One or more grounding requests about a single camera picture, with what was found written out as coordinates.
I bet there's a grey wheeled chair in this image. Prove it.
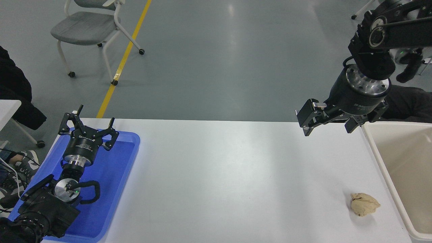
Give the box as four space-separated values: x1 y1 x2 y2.
51 0 145 86

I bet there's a person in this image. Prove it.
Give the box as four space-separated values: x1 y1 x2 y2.
0 46 47 130
381 84 432 123

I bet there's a person's foot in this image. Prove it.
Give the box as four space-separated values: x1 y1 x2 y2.
11 150 40 181
0 175 28 208

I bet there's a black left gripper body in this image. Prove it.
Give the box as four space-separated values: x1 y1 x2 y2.
63 128 103 160

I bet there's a tan paper ball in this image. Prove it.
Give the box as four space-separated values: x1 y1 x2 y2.
350 192 381 217

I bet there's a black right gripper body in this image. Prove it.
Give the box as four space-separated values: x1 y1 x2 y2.
326 69 391 118

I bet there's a blue plastic tray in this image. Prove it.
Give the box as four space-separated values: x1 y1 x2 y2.
8 127 141 243

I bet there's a thin white cable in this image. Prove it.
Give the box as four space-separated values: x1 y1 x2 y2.
0 157 19 193

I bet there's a large pale bin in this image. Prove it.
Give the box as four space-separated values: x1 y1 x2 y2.
362 121 432 243

